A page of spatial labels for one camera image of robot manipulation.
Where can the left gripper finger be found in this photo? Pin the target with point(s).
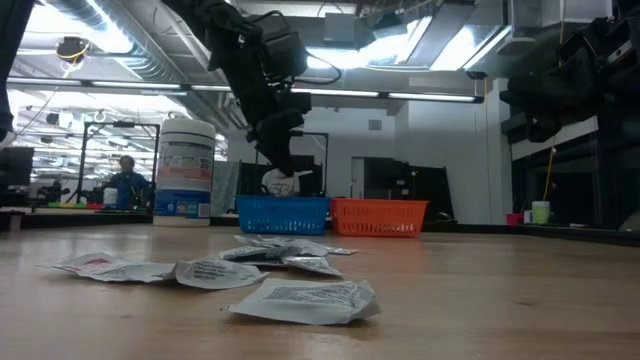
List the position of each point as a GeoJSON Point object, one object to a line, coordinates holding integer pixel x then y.
{"type": "Point", "coordinates": [289, 157]}
{"type": "Point", "coordinates": [275, 155]}

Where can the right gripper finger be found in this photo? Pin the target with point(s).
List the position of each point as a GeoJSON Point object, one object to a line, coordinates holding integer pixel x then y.
{"type": "Point", "coordinates": [545, 90]}
{"type": "Point", "coordinates": [544, 129]}

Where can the white text packet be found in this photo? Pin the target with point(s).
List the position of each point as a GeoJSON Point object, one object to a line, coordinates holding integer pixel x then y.
{"type": "Point", "coordinates": [305, 302]}

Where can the black background robot arm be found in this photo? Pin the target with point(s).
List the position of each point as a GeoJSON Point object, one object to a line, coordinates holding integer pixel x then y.
{"type": "Point", "coordinates": [52, 192]}

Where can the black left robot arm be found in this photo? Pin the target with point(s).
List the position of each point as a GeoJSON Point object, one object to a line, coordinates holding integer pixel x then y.
{"type": "Point", "coordinates": [235, 60]}

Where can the person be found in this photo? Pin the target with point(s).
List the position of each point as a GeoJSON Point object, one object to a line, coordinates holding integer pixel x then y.
{"type": "Point", "coordinates": [280, 186]}
{"type": "Point", "coordinates": [127, 182]}

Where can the black background panel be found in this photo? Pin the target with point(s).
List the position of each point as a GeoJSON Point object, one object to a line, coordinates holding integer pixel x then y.
{"type": "Point", "coordinates": [250, 177]}

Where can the blue plastic basket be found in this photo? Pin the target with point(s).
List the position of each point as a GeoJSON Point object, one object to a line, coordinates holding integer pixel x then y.
{"type": "Point", "coordinates": [280, 215]}

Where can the grey cloth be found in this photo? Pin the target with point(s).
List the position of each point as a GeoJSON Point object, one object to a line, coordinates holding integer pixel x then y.
{"type": "Point", "coordinates": [226, 187]}

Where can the white door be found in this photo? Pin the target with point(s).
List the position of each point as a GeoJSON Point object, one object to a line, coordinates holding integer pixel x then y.
{"type": "Point", "coordinates": [358, 177]}

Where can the pale green cup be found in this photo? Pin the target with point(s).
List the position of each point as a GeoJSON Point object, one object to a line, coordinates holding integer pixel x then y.
{"type": "Point", "coordinates": [540, 212]}

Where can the bright ceiling light panel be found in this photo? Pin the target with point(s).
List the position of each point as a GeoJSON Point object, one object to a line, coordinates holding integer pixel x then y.
{"type": "Point", "coordinates": [340, 57]}

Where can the white wipes canister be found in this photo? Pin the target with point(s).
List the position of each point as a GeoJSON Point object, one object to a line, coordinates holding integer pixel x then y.
{"type": "Point", "coordinates": [185, 172]}

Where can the red cup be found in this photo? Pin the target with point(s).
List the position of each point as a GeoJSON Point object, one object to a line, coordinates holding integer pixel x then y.
{"type": "Point", "coordinates": [514, 218]}

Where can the orange plastic basket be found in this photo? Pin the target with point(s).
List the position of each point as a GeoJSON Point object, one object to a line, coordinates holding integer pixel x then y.
{"type": "Point", "coordinates": [377, 217]}

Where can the grey ceiling box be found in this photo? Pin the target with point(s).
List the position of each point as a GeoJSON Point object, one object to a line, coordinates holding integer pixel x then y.
{"type": "Point", "coordinates": [340, 27]}

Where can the long ceiling tube light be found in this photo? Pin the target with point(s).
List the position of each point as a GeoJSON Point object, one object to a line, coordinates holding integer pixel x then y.
{"type": "Point", "coordinates": [400, 95]}

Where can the coloured blocks row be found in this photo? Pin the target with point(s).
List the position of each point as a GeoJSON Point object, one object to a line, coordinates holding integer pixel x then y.
{"type": "Point", "coordinates": [70, 205]}

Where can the black monitor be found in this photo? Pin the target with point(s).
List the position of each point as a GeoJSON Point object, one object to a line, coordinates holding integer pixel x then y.
{"type": "Point", "coordinates": [15, 167]}

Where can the black background station frame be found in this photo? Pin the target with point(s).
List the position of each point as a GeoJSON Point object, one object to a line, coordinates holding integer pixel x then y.
{"type": "Point", "coordinates": [123, 124]}
{"type": "Point", "coordinates": [320, 134]}

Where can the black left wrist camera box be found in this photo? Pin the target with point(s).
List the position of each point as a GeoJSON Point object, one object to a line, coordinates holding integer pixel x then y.
{"type": "Point", "coordinates": [282, 50]}

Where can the wide silver ventilation duct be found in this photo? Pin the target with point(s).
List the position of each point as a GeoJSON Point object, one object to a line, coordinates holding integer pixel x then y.
{"type": "Point", "coordinates": [150, 65]}

